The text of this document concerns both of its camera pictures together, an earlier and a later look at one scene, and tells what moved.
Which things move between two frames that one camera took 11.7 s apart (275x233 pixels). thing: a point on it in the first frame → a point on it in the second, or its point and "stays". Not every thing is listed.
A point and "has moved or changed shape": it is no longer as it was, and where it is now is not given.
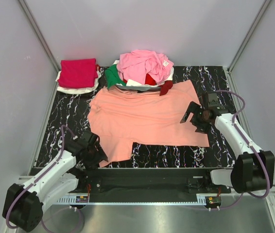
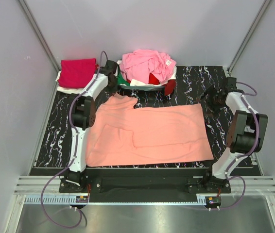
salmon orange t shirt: x=119 y=117 has moved or changed shape
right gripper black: x=194 y=108 → x=211 y=91
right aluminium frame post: x=262 y=10 stays
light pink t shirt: x=135 y=65 stays
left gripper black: x=99 y=156 → x=115 y=88
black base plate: x=146 y=181 stays
